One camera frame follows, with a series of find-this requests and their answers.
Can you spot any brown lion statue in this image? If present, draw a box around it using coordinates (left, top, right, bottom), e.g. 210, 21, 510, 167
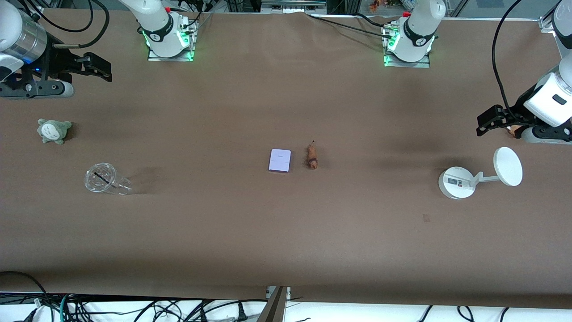
306, 140, 319, 170

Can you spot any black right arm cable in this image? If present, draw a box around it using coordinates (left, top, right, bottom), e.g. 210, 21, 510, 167
18, 0, 110, 49

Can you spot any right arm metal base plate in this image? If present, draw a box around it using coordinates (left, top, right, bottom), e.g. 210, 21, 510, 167
147, 17, 198, 63

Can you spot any green floor cable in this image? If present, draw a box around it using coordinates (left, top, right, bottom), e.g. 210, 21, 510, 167
59, 293, 72, 322

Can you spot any clear plastic cup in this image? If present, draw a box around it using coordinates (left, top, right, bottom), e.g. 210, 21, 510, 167
84, 162, 133, 196

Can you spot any grey green plush toy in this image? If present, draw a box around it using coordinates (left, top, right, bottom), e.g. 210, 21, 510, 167
37, 118, 72, 145

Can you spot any lavender small box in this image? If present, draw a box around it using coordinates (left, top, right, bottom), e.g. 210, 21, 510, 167
268, 149, 292, 174

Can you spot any aluminium table leg beam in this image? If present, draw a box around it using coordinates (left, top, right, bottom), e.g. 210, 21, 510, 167
257, 286, 292, 322

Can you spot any brown table cover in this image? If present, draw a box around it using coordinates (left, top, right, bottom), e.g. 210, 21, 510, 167
0, 9, 572, 309

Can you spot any black cable on table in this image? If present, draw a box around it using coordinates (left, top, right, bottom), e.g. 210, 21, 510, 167
307, 13, 395, 40

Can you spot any black curved floor cable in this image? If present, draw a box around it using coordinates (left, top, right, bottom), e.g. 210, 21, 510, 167
0, 270, 50, 322

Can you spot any white round desk lamp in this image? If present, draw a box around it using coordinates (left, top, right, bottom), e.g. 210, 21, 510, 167
438, 147, 523, 200

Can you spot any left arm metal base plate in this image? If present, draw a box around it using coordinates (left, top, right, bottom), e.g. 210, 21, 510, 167
383, 23, 431, 69

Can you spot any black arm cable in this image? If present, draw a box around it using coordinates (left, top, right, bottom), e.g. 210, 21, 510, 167
491, 0, 527, 124
18, 0, 110, 49

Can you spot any metal rail behind table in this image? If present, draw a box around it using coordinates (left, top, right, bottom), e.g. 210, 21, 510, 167
261, 0, 327, 13

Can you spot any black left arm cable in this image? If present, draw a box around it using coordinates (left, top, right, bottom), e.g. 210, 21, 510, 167
491, 0, 527, 124

